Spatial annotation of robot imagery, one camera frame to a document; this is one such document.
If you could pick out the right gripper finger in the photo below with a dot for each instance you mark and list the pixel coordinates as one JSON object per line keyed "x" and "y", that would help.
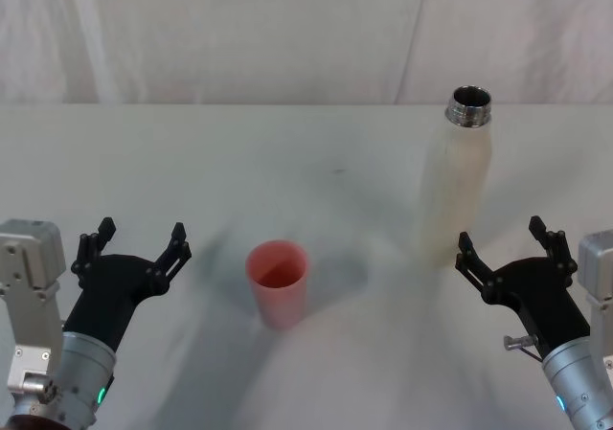
{"x": 555, "y": 250}
{"x": 474, "y": 267}

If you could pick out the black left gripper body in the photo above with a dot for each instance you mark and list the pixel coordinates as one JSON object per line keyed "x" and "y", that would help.
{"x": 103, "y": 291}

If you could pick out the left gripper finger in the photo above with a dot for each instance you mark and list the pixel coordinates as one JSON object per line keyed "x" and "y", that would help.
{"x": 170, "y": 260}
{"x": 91, "y": 250}

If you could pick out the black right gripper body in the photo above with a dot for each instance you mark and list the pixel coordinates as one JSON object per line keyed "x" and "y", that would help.
{"x": 541, "y": 296}

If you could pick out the cream vacuum bottle steel neck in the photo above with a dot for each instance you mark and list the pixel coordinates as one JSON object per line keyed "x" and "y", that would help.
{"x": 457, "y": 181}

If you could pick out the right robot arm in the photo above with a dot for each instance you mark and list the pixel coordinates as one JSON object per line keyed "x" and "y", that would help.
{"x": 582, "y": 372}

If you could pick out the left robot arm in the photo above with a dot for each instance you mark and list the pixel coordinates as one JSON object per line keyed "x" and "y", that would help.
{"x": 33, "y": 305}

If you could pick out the pink cup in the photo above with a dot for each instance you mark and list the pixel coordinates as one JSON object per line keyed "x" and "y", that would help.
{"x": 278, "y": 286}

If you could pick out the white table cloth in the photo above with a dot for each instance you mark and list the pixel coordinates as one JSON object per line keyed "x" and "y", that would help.
{"x": 306, "y": 186}

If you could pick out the white wrinkled curtain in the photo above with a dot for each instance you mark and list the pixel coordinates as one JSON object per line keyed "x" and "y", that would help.
{"x": 287, "y": 32}

